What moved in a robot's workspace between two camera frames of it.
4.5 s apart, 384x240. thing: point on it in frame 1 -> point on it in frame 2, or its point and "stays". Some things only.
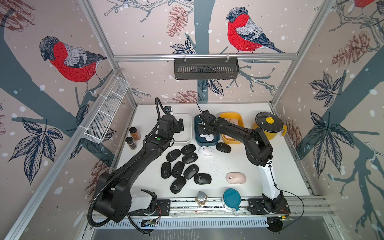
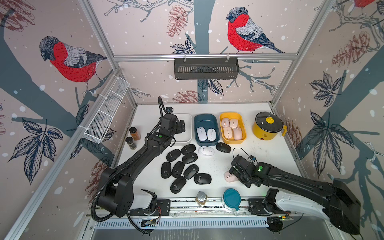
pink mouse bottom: (236, 177) stays
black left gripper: (178, 125) stays
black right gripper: (200, 128) -> (233, 170)
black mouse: (166, 170) stays
